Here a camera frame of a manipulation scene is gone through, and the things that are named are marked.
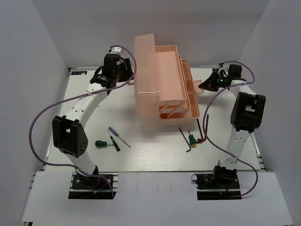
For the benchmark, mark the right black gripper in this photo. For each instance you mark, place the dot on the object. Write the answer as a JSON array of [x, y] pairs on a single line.
[[209, 84]]

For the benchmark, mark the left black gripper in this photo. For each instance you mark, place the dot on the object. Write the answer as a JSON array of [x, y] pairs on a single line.
[[130, 72]]

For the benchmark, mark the pink plastic toolbox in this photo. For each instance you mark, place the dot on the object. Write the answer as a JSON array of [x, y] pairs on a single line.
[[163, 84]]

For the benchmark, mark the large brown hex key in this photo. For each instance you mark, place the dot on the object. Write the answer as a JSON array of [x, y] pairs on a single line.
[[206, 126]]

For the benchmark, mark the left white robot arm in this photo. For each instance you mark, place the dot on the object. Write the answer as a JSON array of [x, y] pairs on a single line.
[[68, 130]]

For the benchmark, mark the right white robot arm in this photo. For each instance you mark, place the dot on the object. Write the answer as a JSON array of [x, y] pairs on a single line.
[[246, 117]]

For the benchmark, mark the medium brown hex key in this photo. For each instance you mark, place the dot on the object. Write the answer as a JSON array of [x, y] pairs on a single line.
[[201, 139]]

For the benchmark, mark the green orange screwdriver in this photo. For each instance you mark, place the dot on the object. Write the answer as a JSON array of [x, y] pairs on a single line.
[[192, 140]]

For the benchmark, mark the small brown hex key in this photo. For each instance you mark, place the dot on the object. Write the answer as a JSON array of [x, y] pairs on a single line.
[[186, 141]]

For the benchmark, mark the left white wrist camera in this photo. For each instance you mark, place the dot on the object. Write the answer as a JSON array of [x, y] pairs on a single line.
[[116, 50]]

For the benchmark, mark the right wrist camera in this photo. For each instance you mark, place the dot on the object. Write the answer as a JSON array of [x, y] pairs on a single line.
[[232, 72]]

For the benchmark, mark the blue handled screwdriver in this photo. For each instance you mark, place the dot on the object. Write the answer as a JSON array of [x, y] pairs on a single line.
[[114, 132]]

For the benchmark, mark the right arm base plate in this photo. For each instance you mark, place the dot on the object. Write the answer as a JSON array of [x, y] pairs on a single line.
[[210, 190]]

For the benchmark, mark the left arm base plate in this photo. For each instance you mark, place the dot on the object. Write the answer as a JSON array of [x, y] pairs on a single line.
[[82, 188]]

